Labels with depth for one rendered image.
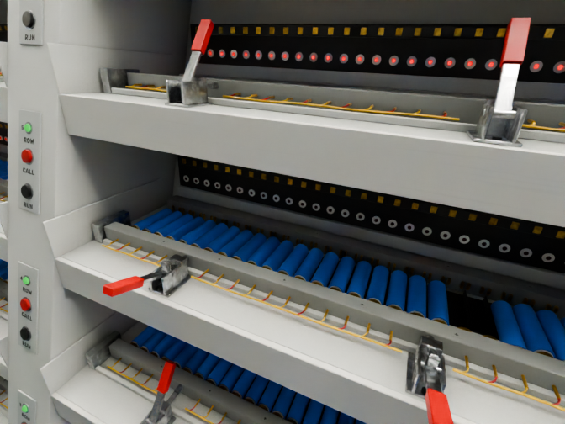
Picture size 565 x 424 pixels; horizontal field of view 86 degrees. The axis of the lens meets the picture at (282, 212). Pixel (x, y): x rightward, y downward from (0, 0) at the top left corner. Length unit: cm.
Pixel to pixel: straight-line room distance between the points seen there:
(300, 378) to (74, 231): 33
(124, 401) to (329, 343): 31
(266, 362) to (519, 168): 25
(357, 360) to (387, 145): 18
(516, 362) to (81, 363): 53
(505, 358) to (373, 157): 20
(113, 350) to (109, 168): 27
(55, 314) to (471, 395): 47
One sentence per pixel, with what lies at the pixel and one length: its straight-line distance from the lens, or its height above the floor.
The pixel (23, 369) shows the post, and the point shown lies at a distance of 60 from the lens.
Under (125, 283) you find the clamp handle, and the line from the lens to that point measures 32.
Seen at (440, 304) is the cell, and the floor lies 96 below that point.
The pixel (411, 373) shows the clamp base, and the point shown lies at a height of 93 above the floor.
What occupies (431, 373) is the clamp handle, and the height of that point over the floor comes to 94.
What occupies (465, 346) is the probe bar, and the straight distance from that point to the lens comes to 32.
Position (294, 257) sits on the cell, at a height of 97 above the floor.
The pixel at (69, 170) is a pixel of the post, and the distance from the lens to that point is 45.
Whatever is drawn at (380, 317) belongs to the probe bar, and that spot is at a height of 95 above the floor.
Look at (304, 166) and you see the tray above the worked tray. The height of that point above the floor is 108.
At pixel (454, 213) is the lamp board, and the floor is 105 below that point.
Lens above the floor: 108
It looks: 10 degrees down
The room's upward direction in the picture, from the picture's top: 9 degrees clockwise
